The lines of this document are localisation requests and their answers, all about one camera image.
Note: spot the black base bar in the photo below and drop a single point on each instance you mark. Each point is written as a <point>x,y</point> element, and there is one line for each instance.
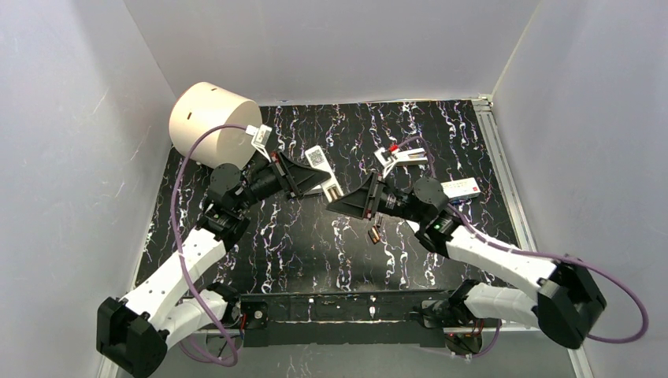
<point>356,318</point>

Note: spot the aluminium frame rail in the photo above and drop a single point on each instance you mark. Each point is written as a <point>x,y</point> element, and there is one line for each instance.
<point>483,108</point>

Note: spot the small white charger device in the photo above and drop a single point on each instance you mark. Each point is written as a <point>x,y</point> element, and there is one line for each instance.
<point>415,156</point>

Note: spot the white box with red labels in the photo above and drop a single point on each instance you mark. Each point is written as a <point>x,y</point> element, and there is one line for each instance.
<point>463,189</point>

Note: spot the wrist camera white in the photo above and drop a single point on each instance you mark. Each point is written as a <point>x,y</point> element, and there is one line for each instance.
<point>389,158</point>
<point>259,138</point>

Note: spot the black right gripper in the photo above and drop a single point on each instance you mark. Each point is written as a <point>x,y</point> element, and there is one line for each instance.
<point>373,196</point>

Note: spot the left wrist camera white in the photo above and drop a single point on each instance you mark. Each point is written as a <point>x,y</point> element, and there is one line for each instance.
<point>259,138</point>

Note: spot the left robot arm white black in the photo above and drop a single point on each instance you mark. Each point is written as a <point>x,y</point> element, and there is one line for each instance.
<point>137,330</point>

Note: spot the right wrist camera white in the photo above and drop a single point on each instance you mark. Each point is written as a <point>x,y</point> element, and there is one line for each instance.
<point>389,158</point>

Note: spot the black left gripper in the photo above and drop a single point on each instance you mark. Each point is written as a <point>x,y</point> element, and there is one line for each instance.
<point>281,174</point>

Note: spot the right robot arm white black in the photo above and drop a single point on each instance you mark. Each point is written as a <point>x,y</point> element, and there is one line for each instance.
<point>557,295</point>

